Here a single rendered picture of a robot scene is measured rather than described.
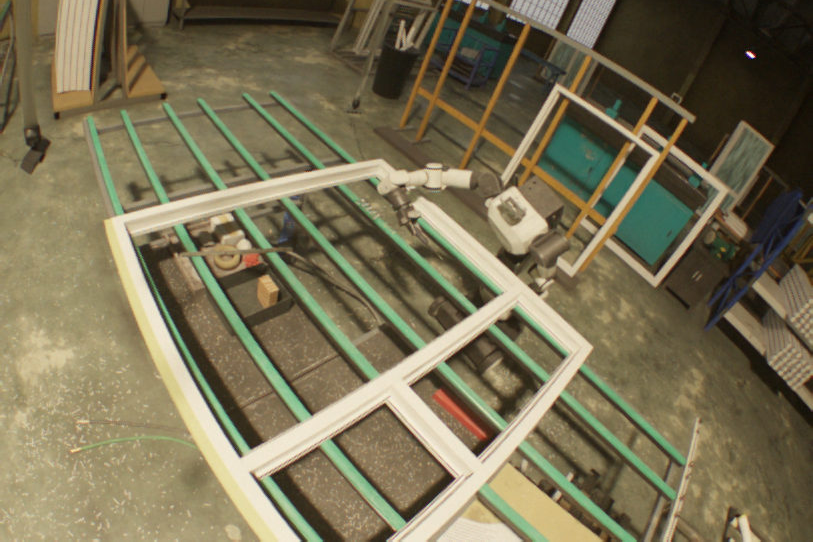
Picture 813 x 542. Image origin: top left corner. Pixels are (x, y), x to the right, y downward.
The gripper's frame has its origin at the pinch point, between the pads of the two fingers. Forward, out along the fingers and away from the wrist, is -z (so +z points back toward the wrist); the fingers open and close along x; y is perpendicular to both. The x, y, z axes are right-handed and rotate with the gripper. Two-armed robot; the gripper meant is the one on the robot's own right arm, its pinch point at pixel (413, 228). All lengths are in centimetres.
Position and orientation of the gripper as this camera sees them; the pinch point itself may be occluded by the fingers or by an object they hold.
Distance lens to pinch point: 179.6
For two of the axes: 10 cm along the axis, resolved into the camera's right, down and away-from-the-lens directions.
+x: 6.7, -2.7, 7.0
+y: -5.8, 3.9, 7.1
